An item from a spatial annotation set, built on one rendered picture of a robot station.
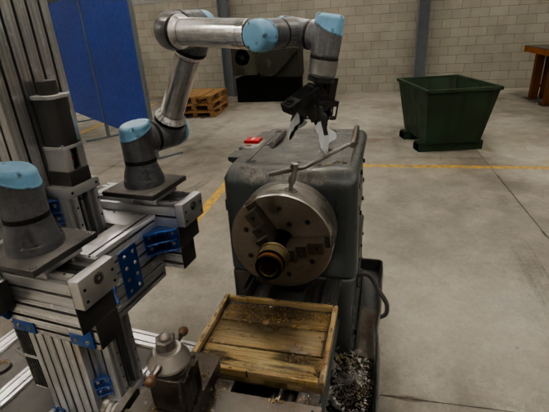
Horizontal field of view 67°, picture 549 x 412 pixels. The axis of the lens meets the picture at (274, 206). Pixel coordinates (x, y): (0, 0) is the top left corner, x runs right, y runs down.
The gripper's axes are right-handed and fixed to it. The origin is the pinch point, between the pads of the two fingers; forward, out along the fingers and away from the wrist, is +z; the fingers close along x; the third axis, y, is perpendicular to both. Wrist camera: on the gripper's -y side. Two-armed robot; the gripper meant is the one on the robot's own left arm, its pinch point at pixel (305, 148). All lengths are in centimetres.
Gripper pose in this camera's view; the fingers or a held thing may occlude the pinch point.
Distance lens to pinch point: 119.7
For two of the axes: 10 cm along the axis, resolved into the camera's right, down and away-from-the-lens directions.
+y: 7.6, -2.1, 6.2
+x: -6.5, -4.0, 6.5
